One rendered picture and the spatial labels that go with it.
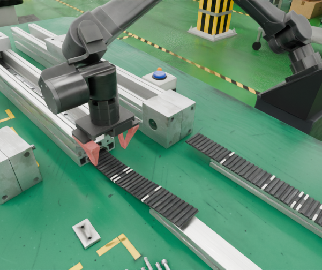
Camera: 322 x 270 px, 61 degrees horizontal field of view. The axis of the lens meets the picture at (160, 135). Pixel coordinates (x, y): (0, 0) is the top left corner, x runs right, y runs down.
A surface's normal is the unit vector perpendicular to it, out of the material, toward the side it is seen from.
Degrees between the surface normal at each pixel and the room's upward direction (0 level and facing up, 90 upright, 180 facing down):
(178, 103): 0
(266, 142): 0
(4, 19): 90
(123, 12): 47
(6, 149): 0
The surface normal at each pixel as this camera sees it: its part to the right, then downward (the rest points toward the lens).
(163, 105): 0.03, -0.79
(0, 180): 0.75, 0.43
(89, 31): 0.51, -0.22
